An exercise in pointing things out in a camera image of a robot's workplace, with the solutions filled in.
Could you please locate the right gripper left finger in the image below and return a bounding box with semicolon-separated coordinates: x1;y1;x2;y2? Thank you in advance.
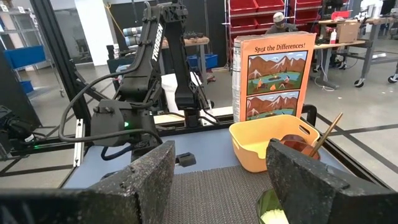
0;139;177;224

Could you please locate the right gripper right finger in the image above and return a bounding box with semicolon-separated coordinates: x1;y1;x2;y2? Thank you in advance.
266;138;398;224

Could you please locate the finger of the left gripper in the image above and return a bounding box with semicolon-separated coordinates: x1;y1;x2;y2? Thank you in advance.
175;152;197;167

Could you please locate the gold spoon handle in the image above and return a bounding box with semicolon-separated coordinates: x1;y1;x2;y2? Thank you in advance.
308;112;344;158

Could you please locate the orange cereal box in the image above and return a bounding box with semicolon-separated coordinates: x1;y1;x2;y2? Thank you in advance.
232;30;317;123

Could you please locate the dark woven placemat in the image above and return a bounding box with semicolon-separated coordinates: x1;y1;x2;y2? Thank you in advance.
163;164;280;224

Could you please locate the green watermelon cup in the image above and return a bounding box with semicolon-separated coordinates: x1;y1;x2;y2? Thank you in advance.
255;188;290;224

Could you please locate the red translucent cup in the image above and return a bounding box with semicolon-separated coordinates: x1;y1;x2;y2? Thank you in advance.
279;134;321;161

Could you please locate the yellow plastic bin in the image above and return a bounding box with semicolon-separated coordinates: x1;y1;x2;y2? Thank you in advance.
229;114;321;174

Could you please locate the blue storage bin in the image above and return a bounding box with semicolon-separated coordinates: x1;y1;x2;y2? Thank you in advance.
4;45;48;70
186;54;219;70

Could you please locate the red storage shelf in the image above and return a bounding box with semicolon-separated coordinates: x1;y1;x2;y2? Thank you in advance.
228;0;324;35

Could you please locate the wheeled workbench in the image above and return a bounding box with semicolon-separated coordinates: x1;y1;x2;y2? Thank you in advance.
313;15;398;90

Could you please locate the person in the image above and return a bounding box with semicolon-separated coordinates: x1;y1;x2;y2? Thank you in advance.
265;11;299;35

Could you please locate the cardboard box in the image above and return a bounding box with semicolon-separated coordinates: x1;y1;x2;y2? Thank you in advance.
336;21;362;44

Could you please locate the aluminium frame bracket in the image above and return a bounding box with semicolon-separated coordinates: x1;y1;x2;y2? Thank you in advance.
72;118;86;168

